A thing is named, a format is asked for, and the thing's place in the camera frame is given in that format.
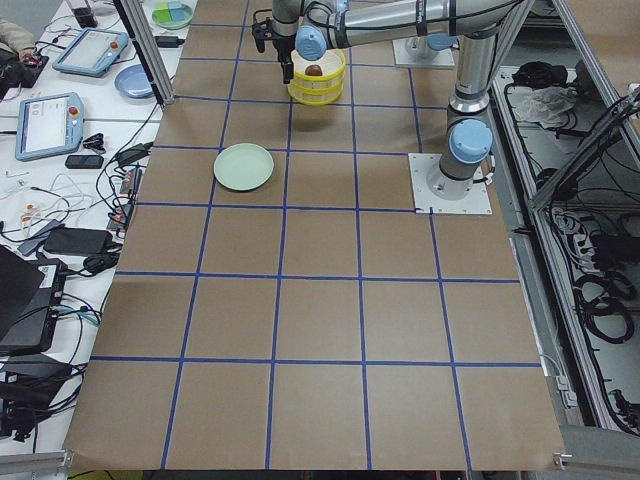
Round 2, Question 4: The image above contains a light green round plate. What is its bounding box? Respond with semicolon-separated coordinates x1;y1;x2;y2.
213;143;274;191

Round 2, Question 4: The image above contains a brown chocolate bun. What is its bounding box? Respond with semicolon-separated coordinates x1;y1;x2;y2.
305;64;323;77

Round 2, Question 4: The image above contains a crumpled white cloth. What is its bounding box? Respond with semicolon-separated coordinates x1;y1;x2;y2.
514;86;578;129

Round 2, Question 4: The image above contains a black laptop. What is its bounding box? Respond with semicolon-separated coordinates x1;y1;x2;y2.
1;247;67;356

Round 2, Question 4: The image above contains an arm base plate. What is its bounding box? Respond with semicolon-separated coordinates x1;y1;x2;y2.
408;153;492;215
392;34;458;70

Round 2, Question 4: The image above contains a blue teach pendant near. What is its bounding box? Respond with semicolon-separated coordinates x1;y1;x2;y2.
15;92;84;162

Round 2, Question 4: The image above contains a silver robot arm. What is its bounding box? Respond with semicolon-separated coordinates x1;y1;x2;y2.
251;1;508;116

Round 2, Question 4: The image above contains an aluminium frame post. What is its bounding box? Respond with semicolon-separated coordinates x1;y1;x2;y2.
114;0;175;108

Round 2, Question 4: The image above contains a black power adapter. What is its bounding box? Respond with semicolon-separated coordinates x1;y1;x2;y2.
43;228;113;256

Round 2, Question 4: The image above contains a blue teach pendant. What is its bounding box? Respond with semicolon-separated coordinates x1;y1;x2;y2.
52;28;129;77
15;92;84;162

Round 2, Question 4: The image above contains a green plate with blocks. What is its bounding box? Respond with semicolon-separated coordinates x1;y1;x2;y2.
151;1;194;30

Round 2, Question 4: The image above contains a yellow rimmed steamer basket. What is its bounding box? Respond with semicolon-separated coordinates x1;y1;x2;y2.
287;82;343;106

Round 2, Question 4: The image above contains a blue plate on desk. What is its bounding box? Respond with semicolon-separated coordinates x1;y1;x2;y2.
114;64;154;99

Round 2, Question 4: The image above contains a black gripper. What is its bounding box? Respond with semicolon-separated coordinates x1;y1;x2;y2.
251;9;295;84

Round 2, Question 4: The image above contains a black cable bundle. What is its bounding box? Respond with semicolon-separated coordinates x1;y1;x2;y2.
572;267;634;346

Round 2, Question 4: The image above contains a blue teach pendant far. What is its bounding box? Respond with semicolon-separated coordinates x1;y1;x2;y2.
52;28;129;77

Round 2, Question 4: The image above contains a black phone on desk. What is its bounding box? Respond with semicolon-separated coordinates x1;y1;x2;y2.
65;154;104;170

